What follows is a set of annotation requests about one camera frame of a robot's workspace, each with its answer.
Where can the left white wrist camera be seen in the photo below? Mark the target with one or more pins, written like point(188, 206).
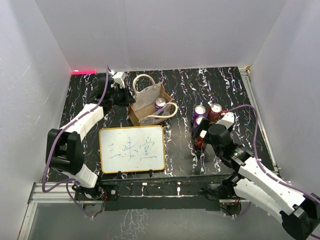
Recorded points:
point(119, 78)

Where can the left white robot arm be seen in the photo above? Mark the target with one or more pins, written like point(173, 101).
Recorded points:
point(65, 152)

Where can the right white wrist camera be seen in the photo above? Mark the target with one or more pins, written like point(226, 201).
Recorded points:
point(227, 120)

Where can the red coke can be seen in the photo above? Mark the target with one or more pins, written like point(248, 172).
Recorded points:
point(199, 142)
point(214, 112)

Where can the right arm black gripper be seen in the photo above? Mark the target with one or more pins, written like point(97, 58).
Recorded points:
point(203, 125)

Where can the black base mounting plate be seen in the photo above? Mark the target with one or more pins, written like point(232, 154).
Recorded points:
point(157, 193)

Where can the right side aluminium rail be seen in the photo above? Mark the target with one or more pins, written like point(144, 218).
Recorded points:
point(245, 76)

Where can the purple fanta can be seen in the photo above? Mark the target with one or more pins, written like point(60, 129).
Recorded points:
point(159, 103)
point(198, 111)
point(196, 124)

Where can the yellow-framed whiteboard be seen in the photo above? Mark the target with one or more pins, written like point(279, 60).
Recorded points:
point(132, 149)

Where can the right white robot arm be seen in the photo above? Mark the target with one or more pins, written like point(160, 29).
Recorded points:
point(296, 210)

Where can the aluminium frame rail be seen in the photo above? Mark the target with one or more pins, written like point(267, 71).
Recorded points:
point(59, 195)

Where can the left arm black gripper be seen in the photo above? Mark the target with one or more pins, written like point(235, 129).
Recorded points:
point(129, 99)

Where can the red light strip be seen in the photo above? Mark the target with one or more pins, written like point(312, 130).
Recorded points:
point(83, 72)

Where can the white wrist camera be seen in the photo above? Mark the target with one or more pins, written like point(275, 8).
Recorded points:
point(227, 120)
point(119, 78)

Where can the printed canvas tote bag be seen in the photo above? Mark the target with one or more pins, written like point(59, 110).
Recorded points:
point(143, 111)

